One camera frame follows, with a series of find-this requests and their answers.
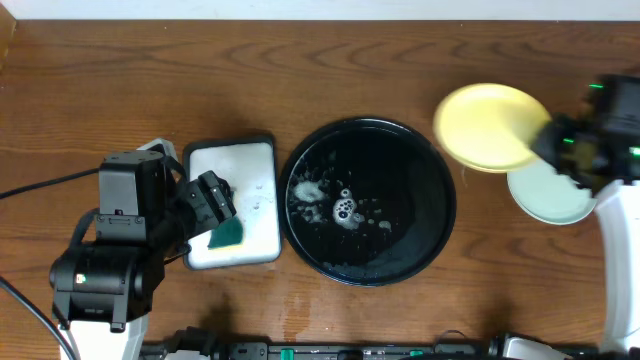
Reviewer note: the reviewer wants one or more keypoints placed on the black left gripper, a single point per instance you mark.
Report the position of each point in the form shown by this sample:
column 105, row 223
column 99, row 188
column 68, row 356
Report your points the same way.
column 207, row 198

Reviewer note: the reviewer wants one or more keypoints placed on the yellow plate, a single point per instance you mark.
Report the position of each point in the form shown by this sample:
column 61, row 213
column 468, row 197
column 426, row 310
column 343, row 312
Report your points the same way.
column 489, row 127

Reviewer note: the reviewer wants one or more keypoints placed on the green yellow sponge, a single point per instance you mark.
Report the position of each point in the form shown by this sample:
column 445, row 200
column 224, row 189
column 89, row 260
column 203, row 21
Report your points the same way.
column 229, row 233

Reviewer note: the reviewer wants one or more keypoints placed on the black rectangular soap tray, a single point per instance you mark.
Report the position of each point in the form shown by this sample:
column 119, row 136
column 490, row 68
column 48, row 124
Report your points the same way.
column 248, row 166

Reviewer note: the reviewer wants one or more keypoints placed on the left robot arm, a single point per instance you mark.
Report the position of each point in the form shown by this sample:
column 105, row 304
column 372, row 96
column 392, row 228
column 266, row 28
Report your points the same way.
column 104, row 281

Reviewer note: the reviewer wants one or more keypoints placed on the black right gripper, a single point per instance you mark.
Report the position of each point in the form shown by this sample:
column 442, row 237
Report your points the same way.
column 547, row 143

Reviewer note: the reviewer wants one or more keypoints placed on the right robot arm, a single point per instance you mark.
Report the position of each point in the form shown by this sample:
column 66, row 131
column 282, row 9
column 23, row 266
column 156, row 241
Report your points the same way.
column 613, row 114

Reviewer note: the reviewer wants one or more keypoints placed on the round black tray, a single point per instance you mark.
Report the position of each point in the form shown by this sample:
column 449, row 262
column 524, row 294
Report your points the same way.
column 367, row 201

